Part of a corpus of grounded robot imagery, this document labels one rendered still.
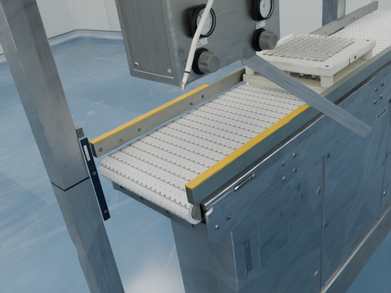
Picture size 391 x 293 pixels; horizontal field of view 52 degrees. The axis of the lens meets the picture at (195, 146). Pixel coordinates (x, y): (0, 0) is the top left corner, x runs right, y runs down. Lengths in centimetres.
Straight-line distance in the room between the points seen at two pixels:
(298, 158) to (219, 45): 40
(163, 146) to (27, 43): 31
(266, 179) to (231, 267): 23
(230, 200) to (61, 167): 33
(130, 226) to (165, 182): 138
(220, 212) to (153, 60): 29
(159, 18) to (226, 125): 42
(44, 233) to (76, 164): 143
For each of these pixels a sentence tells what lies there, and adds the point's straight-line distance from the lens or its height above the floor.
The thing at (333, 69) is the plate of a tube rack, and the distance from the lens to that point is 96.
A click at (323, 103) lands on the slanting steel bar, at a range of 76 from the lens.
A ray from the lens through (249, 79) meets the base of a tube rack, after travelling 108.
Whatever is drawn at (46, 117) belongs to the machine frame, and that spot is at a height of 100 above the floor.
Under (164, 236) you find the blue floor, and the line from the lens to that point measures 197.
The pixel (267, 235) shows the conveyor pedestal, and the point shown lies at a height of 62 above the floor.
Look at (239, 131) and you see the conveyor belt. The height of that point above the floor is 89.
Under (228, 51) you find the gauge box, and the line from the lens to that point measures 56.
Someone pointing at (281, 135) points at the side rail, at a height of 90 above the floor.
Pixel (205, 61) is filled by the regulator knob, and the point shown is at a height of 112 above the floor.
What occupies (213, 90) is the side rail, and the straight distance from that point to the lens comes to 102.
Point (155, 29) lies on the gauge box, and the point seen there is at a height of 117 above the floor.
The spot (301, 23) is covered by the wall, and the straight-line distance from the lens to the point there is 432.
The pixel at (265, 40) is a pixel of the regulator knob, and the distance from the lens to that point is 59.
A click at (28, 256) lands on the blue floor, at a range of 214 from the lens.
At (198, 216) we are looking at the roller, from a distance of 67.
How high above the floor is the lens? 127
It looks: 29 degrees down
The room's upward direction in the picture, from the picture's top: 8 degrees counter-clockwise
